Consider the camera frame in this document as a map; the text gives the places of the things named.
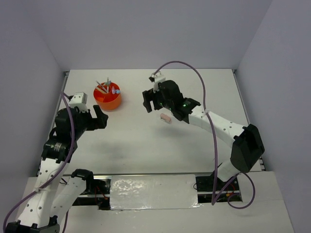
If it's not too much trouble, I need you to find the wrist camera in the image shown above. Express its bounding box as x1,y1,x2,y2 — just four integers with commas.
149,71,166,93
69,92,87,108

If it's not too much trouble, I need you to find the orange round pen holder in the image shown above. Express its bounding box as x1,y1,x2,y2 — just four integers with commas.
93,81,122,111

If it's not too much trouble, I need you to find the pink eraser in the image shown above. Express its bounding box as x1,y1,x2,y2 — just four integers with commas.
160,113,172,124

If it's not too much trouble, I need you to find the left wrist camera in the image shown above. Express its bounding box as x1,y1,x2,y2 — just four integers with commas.
69,92,87,108

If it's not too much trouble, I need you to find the silver tape panel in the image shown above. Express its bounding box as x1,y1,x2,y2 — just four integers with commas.
110,174,200,210

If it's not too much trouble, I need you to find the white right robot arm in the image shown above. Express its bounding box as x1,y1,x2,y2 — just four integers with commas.
142,78,265,190

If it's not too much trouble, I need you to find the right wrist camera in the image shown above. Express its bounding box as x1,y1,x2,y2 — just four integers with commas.
149,71,166,93

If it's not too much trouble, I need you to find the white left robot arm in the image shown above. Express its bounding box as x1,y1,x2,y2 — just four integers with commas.
3,105,108,233

